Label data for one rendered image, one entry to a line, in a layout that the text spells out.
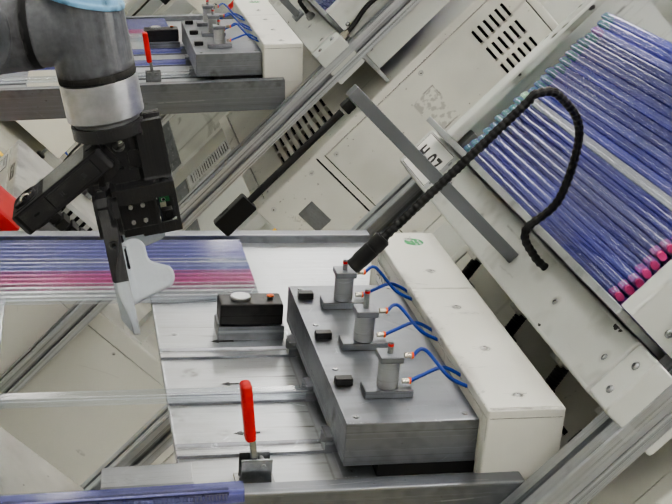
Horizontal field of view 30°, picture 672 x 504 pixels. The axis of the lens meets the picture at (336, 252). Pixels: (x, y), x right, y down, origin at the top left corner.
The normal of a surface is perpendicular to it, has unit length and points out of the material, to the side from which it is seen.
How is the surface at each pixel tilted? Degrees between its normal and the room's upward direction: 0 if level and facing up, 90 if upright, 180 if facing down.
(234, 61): 90
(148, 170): 90
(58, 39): 104
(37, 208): 93
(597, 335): 90
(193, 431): 43
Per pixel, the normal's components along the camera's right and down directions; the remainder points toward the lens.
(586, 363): -0.66, -0.63
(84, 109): -0.28, 0.42
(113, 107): 0.45, 0.30
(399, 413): 0.07, -0.93
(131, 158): 0.20, 0.37
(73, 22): -0.04, 0.37
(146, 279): 0.09, -0.19
